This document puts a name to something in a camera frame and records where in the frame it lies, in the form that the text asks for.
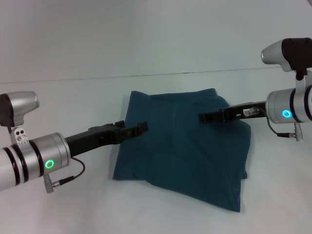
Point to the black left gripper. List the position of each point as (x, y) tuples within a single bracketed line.
[(95, 140)]

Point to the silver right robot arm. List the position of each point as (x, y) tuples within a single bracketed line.
[(290, 106)]

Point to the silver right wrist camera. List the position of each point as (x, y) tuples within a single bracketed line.
[(287, 54)]

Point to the teal t-shirt with white lettering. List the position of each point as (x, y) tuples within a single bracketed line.
[(185, 151)]

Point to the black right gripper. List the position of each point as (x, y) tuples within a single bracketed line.
[(246, 111)]

